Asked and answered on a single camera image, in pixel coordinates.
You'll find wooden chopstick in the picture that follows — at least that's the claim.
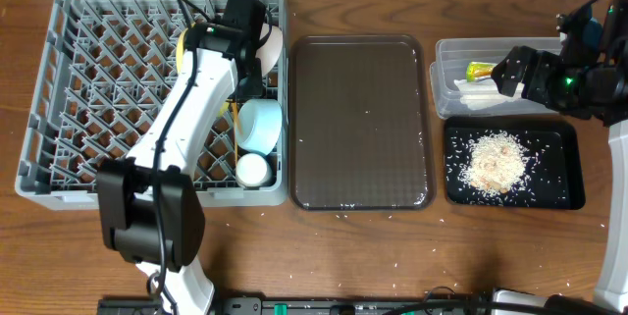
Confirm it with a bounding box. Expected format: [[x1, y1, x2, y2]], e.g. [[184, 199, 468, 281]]
[[231, 101, 240, 165]]

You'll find green yellow snack wrapper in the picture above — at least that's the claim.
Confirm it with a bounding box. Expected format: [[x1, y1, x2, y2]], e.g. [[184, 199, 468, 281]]
[[465, 62, 496, 82]]

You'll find light blue bowl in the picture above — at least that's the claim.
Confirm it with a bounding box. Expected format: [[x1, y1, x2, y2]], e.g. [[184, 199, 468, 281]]
[[237, 99, 283, 156]]

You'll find yellow round plate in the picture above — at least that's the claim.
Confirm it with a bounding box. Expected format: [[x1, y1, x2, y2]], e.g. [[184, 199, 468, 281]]
[[176, 27, 188, 73]]

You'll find white plastic cup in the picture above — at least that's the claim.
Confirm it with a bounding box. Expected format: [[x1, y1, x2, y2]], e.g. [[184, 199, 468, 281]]
[[235, 153, 272, 188]]

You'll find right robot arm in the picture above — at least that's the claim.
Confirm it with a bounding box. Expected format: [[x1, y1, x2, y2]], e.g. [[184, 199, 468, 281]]
[[491, 0, 627, 314]]

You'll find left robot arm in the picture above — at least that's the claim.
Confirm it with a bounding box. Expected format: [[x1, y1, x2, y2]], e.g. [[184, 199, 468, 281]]
[[95, 0, 281, 314]]

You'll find clear plastic waste bin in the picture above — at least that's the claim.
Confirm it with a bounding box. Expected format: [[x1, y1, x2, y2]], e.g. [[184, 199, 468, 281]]
[[430, 37, 561, 119]]

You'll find pile of rice waste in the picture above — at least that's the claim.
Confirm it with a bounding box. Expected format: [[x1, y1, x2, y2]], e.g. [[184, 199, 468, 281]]
[[459, 131, 532, 197]]

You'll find black rectangular tray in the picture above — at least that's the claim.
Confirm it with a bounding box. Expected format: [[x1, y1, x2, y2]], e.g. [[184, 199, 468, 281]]
[[444, 116, 585, 210]]

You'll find dark brown serving tray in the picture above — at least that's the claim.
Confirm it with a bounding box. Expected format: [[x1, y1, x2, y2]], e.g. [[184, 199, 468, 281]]
[[288, 34, 437, 211]]

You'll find grey plastic dish rack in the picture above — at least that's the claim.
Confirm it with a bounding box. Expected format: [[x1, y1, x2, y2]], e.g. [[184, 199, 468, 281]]
[[15, 0, 288, 210]]

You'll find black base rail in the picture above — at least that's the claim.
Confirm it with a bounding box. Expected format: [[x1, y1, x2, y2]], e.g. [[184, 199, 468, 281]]
[[96, 295, 497, 315]]

